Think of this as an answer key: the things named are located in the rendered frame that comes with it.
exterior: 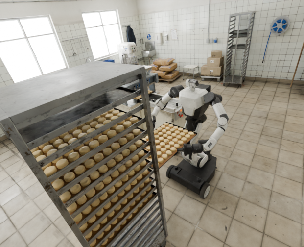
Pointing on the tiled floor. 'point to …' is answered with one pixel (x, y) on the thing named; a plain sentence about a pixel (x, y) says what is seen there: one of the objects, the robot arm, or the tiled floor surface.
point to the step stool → (191, 70)
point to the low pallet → (170, 79)
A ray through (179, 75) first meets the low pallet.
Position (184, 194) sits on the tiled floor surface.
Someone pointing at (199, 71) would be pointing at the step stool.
